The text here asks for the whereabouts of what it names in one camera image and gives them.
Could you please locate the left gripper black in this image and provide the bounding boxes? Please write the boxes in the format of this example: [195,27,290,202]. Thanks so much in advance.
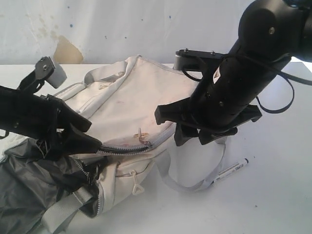
[14,94,102,159]

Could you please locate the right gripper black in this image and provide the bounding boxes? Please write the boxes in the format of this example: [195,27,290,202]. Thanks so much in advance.
[155,98,262,147]

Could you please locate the black capped white marker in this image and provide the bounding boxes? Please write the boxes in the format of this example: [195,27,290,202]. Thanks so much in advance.
[212,158,249,184]

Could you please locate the white canvas backpack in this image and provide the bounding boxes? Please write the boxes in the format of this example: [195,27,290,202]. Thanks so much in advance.
[0,56,224,234]

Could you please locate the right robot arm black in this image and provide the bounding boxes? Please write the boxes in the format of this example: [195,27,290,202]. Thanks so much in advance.
[155,0,312,146]

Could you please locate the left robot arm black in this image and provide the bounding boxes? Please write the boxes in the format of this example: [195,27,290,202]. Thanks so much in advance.
[0,87,102,160]

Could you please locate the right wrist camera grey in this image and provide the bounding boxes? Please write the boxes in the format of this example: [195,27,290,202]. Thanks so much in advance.
[173,49,224,72]

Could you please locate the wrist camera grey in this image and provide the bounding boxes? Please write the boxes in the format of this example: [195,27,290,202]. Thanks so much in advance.
[35,57,67,89]
[173,49,224,72]

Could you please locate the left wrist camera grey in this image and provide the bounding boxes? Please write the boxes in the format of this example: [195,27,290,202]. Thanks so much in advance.
[35,57,67,89]

